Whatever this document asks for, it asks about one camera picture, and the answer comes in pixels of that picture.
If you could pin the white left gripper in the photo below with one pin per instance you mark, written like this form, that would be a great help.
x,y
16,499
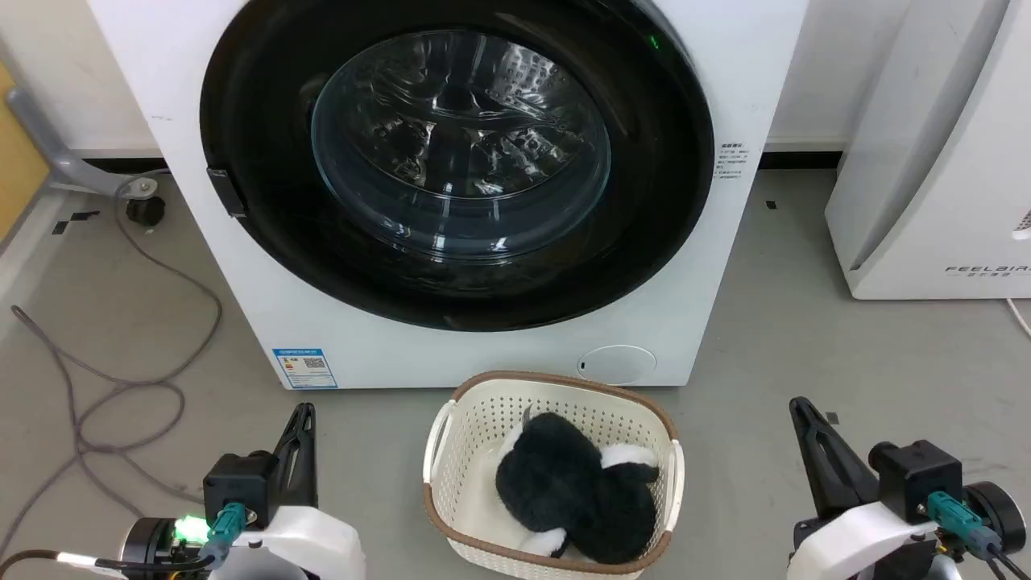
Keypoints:
x,y
310,544

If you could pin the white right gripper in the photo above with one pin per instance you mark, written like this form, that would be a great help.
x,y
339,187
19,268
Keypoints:
x,y
858,540

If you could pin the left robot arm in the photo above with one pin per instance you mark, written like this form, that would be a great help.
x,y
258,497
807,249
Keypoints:
x,y
149,541

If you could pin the white front-load washing machine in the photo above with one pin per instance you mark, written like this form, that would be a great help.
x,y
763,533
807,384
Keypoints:
x,y
242,322

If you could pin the black round washer door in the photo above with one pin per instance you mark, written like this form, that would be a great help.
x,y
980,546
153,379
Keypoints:
x,y
459,153

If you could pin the white laundry basket brown rim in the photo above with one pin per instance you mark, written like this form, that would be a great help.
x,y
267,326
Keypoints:
x,y
475,427

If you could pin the black and white plush toy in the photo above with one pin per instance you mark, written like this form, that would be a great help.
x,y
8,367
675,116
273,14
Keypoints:
x,y
564,483

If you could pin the black caster wheel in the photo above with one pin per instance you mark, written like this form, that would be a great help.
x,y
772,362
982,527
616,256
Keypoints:
x,y
145,210

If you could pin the white appliance with grey lettering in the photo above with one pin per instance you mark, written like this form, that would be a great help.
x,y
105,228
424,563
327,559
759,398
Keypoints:
x,y
942,161

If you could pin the grey metal furniture leg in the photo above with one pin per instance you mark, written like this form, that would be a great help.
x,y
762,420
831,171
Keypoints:
x,y
56,157

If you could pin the yellow wooden panel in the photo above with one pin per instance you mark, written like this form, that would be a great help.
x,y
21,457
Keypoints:
x,y
16,161

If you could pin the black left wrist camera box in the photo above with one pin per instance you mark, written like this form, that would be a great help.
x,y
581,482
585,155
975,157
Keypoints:
x,y
238,485

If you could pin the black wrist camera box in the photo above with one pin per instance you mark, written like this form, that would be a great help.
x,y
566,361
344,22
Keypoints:
x,y
238,485
918,475

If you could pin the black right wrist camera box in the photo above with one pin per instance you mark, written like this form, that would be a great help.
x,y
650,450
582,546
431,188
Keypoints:
x,y
918,475

